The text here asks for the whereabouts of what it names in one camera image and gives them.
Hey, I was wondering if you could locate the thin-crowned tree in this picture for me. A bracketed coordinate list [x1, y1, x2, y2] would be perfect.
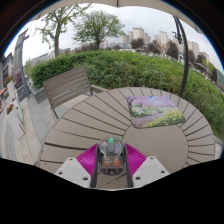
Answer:
[34, 3, 92, 58]

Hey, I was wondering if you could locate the full-crowned green tree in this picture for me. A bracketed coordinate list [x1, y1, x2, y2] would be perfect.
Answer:
[72, 9, 126, 51]

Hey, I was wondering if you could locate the group of apartment buildings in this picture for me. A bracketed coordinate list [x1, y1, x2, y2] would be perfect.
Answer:
[118, 27, 211, 64]

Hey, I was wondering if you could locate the grey slatted outdoor chair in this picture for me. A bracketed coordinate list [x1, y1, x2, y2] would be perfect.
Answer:
[42, 67, 108, 120]

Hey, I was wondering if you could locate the beige patio umbrella canopy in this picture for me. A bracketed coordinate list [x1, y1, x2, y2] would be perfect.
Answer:
[33, 0, 204, 34]

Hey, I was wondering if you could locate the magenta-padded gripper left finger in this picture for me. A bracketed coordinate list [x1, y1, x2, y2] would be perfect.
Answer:
[54, 143, 101, 189]

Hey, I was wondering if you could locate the dark standing sign pillar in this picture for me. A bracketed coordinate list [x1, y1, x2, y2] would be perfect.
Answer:
[12, 28, 33, 102]

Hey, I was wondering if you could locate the black curved umbrella pole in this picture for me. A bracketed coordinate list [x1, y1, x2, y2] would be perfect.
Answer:
[172, 15, 190, 98]

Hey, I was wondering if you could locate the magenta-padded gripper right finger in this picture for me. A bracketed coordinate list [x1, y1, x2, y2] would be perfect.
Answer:
[122, 143, 171, 189]

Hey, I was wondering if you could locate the flower landscape print mouse pad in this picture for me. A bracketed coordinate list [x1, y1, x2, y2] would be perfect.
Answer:
[126, 95, 187, 130]

